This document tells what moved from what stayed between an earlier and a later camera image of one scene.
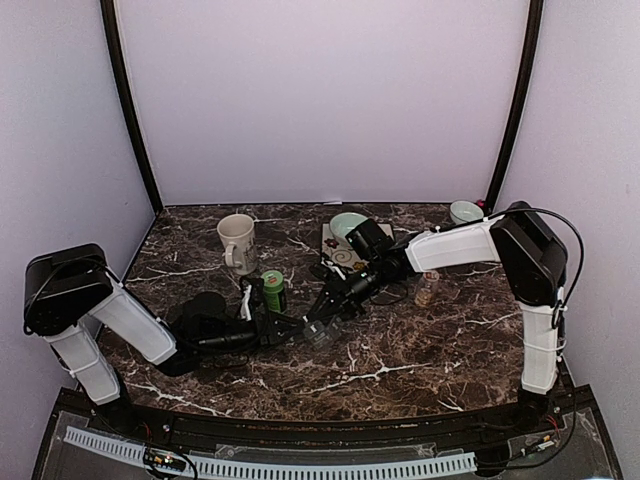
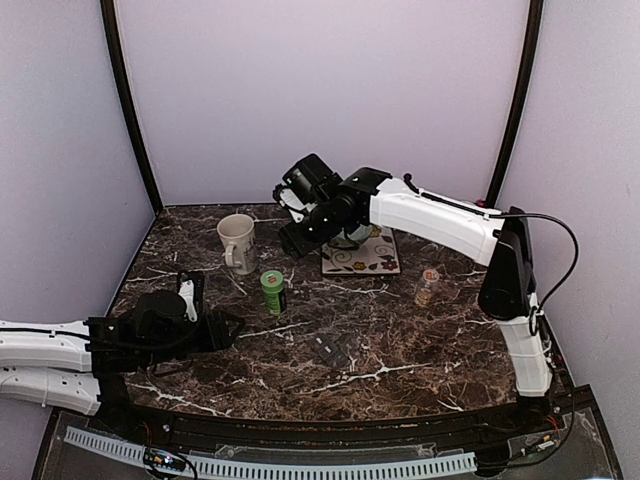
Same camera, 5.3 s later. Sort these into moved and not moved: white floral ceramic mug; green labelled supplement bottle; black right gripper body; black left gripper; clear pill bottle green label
Moved: black right gripper body; black left gripper
Not moved: clear pill bottle green label; green labelled supplement bottle; white floral ceramic mug
